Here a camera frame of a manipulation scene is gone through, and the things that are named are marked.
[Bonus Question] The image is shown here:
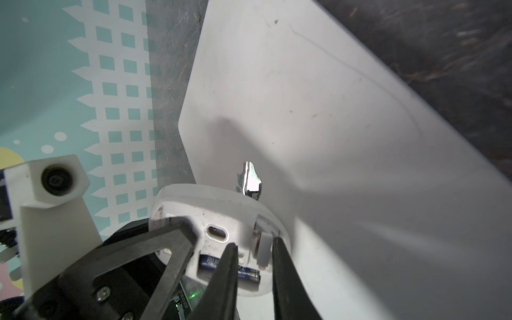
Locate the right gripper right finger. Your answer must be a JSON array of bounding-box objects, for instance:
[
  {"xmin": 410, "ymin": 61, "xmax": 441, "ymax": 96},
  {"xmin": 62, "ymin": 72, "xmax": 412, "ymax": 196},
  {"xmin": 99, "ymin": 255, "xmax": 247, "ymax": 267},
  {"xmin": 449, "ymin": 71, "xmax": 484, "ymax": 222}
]
[{"xmin": 272, "ymin": 237, "xmax": 321, "ymax": 320}]

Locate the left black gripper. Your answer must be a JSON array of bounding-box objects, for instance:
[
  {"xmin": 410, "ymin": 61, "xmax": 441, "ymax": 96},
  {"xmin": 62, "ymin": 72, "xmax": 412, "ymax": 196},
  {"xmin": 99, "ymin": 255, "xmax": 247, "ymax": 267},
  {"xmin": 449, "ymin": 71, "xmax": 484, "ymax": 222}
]
[{"xmin": 0, "ymin": 217, "xmax": 209, "ymax": 320}]

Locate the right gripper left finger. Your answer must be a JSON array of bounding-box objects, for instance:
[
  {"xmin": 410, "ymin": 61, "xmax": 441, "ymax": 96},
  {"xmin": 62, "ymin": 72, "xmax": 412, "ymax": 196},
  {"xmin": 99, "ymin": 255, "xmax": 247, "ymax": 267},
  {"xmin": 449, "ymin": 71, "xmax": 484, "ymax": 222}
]
[{"xmin": 187, "ymin": 243, "xmax": 239, "ymax": 319}]

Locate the silver laptop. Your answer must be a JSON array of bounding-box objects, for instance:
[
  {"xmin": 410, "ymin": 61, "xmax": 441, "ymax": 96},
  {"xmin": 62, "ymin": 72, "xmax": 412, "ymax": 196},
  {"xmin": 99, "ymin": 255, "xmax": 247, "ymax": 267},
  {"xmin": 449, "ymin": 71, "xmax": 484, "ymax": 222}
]
[{"xmin": 179, "ymin": 1, "xmax": 511, "ymax": 319}]

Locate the white wireless mouse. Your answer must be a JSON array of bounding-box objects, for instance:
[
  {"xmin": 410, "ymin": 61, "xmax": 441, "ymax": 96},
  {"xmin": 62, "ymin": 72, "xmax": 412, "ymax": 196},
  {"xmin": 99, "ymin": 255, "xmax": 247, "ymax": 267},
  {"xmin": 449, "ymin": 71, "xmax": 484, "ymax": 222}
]
[{"xmin": 149, "ymin": 184, "xmax": 291, "ymax": 297}]

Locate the blue AA battery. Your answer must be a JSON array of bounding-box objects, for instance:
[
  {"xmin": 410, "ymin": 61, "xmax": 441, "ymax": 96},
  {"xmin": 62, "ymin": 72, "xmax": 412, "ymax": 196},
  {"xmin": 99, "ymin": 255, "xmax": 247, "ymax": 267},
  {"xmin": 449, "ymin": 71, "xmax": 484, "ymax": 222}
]
[{"xmin": 199, "ymin": 255, "xmax": 261, "ymax": 283}]

